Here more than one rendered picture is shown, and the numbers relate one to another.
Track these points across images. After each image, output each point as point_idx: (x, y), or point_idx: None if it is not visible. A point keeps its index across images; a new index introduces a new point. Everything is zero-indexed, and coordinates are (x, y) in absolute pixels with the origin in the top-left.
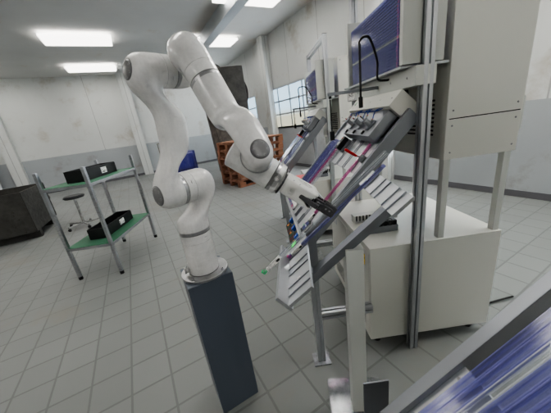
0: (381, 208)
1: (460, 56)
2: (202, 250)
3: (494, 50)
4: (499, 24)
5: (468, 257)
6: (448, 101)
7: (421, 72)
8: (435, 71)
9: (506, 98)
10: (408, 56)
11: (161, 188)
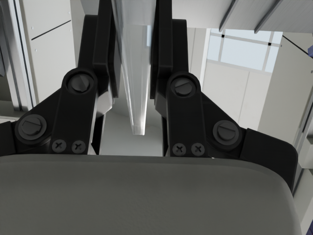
0: None
1: (290, 132)
2: None
3: (277, 113)
4: (270, 132)
5: None
6: (311, 88)
7: (301, 153)
8: (294, 140)
9: (284, 54)
10: (309, 184)
11: None
